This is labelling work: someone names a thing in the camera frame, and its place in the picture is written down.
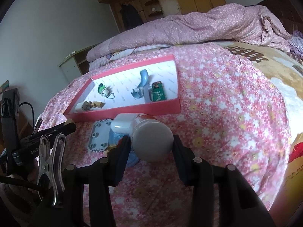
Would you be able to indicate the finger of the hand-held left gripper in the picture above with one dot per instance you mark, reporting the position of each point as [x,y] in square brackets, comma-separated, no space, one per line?
[56,130]

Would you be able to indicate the wooden nightstand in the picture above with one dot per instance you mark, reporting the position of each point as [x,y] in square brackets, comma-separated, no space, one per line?
[71,63]

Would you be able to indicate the dark wooden headboard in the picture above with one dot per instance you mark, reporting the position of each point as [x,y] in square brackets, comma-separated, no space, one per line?
[281,7]

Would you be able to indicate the small wooden block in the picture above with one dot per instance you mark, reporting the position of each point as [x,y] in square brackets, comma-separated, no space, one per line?
[98,104]

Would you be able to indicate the purple fluffy cloth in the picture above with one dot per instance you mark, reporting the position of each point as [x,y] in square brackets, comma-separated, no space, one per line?
[297,43]

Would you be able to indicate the pink cardboard box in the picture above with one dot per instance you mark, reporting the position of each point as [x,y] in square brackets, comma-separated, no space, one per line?
[142,112]

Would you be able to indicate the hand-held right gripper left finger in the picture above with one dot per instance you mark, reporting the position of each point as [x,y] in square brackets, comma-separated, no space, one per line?
[122,160]

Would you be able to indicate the white bottle with grey cap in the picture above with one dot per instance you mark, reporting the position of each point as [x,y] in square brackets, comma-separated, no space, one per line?
[151,139]

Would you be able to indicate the green printed small case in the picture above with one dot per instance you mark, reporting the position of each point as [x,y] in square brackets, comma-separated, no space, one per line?
[158,93]

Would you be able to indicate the pink floral bed sheet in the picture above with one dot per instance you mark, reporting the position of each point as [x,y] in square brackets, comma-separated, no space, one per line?
[224,104]

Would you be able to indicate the dark hanging coat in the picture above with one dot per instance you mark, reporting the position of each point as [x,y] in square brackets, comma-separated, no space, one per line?
[130,16]

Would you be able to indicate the curved blue plastic tool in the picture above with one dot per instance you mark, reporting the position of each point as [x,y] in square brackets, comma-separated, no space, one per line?
[144,80]

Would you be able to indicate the pink quilt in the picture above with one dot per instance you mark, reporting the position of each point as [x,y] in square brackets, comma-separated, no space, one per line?
[189,26]

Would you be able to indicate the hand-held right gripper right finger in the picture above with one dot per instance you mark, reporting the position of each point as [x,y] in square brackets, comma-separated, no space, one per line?
[184,163]

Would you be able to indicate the grey plastic studded plate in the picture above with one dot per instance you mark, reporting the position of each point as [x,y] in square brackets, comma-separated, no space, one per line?
[99,134]

